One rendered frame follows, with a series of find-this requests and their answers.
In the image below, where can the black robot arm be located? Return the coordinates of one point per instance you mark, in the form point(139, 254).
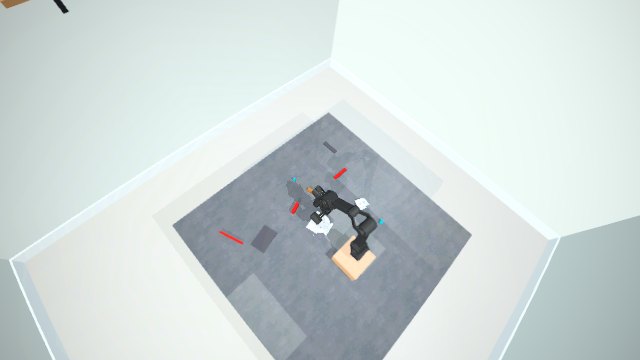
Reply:
point(330, 201)

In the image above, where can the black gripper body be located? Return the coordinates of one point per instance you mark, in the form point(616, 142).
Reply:
point(318, 218)

